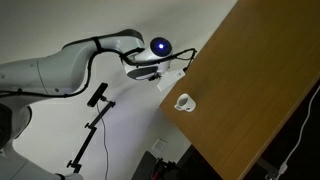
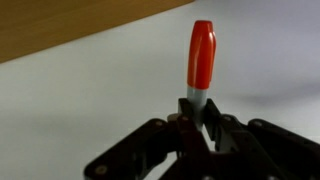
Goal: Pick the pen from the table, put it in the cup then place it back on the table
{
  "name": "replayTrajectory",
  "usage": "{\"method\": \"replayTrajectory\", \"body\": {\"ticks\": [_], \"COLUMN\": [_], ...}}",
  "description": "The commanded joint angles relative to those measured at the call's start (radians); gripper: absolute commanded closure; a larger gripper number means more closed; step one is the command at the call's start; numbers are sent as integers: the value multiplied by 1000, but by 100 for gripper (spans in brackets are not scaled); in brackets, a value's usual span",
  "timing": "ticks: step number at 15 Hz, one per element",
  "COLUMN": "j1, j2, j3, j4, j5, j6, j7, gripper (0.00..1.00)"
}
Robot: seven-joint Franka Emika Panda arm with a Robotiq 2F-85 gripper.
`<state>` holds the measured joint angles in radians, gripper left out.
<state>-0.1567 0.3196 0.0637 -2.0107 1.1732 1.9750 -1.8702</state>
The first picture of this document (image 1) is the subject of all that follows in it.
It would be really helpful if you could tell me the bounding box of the white ceramic mug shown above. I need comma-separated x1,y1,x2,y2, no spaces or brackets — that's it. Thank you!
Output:
173,93,197,113

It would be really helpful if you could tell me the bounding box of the black tripod red knob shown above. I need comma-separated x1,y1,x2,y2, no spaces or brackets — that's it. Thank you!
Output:
151,157,178,180

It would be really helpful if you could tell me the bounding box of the black chair backrest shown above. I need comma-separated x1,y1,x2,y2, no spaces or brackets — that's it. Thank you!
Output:
131,150,158,180

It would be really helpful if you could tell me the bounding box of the grey metal table leg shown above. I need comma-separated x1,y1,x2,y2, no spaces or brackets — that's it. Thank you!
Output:
255,157,280,180

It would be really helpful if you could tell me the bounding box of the white wall socket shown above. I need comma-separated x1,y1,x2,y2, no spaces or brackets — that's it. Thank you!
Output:
151,137,169,153

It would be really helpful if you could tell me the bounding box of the black bar camera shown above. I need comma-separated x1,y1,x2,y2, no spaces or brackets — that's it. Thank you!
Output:
86,82,109,108

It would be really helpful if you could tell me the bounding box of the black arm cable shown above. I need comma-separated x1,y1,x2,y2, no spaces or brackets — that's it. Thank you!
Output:
0,36,198,100

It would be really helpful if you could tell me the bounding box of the thin black hanging cable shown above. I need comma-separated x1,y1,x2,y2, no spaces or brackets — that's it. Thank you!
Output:
97,101,110,180

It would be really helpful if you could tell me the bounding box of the black articulated camera stand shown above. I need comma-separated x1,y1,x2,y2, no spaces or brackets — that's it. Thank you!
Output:
66,96,117,177

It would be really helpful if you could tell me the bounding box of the white cable with plug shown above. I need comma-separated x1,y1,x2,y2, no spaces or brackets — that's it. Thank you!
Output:
277,84,320,176

